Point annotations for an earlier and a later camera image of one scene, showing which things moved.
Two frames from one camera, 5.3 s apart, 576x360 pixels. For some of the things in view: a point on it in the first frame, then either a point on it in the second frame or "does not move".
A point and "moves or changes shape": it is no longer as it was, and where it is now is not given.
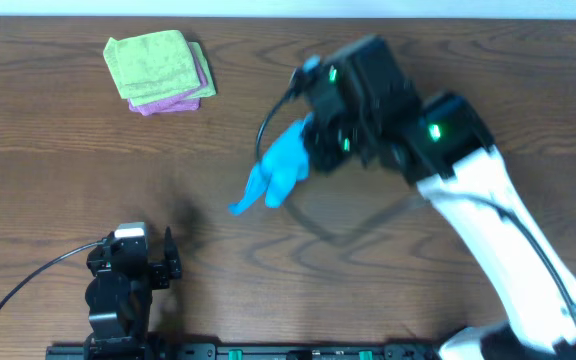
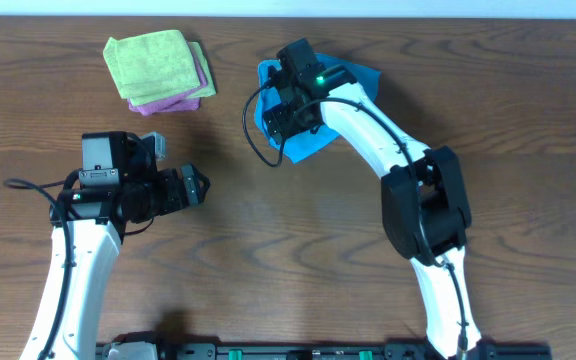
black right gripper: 322,157 → 277,127
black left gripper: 174,269 → 178,193
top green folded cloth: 151,64 does not move
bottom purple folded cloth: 176,105 does not move
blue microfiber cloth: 286,161 moves or changes shape
